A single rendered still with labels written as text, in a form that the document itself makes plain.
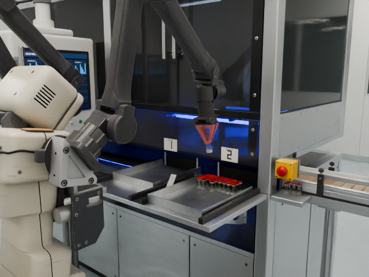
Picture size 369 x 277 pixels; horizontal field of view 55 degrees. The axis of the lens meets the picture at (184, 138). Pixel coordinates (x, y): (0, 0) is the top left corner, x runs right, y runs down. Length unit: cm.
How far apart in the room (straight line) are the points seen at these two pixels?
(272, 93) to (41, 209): 91
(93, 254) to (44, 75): 172
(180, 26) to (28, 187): 60
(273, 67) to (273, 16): 19
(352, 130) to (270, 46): 477
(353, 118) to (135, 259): 461
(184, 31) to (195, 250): 112
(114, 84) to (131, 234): 136
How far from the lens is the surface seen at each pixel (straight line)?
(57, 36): 191
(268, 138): 144
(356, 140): 612
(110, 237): 230
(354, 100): 606
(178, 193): 146
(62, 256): 107
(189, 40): 109
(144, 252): 210
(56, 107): 97
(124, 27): 90
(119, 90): 89
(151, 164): 184
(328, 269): 168
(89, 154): 82
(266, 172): 147
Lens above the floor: 137
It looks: 11 degrees down
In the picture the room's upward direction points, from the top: straight up
